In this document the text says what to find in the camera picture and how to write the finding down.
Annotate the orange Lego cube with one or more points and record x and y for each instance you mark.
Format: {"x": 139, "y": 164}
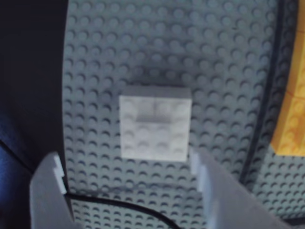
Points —
{"x": 299, "y": 71}
{"x": 293, "y": 128}

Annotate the grey Lego baseplate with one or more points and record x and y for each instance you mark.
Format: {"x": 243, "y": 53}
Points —
{"x": 166, "y": 47}

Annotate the dark grey Lego strip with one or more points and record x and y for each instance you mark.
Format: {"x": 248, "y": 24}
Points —
{"x": 267, "y": 119}

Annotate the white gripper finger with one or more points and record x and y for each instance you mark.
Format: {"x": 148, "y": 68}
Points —
{"x": 45, "y": 202}
{"x": 226, "y": 210}

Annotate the white Lego cube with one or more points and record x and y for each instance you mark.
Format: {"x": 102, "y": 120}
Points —
{"x": 155, "y": 128}

